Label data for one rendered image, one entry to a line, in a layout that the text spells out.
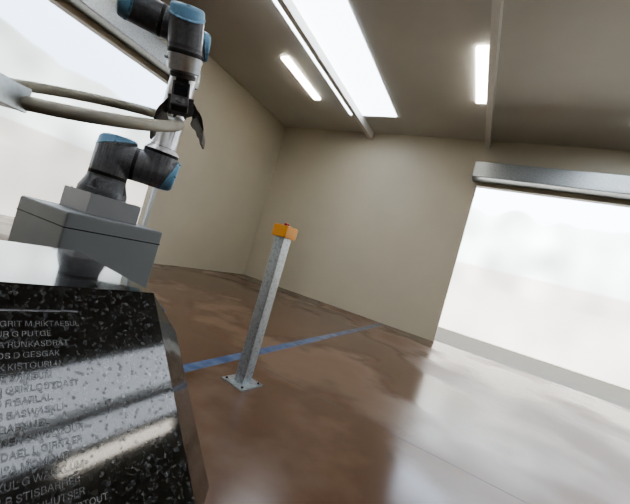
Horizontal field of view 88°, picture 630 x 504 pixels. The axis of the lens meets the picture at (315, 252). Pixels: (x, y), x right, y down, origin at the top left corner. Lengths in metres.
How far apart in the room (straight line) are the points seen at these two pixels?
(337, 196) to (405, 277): 2.42
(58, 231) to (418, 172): 6.58
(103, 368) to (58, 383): 0.05
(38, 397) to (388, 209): 6.93
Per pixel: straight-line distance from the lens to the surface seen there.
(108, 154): 1.68
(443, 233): 6.88
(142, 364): 0.55
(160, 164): 1.66
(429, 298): 6.77
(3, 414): 0.49
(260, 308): 2.19
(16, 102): 0.92
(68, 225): 1.48
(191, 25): 1.10
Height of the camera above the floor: 0.93
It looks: 1 degrees up
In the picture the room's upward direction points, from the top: 16 degrees clockwise
